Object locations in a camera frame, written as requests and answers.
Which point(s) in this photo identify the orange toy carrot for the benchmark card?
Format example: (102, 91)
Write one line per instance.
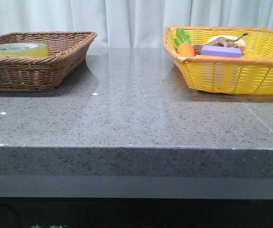
(183, 43)

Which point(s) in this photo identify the brown wicker basket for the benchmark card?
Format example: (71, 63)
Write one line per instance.
(67, 50)

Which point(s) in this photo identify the yellow woven basket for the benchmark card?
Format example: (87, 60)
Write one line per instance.
(251, 74)

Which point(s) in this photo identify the brown toy animal figure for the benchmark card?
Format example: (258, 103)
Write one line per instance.
(221, 41)

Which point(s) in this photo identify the purple rectangular block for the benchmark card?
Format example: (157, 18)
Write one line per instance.
(221, 51)

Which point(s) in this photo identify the white curtain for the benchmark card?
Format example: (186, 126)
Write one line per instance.
(130, 23)

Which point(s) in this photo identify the dark brown chocolate toy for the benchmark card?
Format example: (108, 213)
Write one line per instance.
(198, 49)

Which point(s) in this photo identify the yellow-green packing tape roll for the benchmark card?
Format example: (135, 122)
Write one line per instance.
(29, 49)

